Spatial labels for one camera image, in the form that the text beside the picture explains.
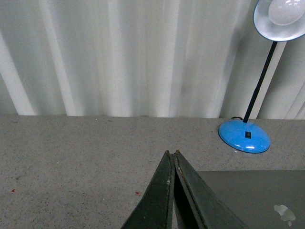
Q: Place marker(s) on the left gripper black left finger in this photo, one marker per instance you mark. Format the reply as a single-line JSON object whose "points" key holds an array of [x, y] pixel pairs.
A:
{"points": [[155, 209]]}

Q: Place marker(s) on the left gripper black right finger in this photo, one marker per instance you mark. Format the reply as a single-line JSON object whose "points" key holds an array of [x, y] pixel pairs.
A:
{"points": [[196, 205]]}

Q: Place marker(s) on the silver laptop black keyboard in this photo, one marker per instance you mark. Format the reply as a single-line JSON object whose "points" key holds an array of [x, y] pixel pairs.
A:
{"points": [[271, 199]]}

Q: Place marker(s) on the white pleated curtain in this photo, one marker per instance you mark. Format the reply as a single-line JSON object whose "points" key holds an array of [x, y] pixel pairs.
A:
{"points": [[157, 58]]}

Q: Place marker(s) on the blue desk lamp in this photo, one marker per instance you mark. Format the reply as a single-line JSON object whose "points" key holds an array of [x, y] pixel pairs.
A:
{"points": [[277, 21]]}

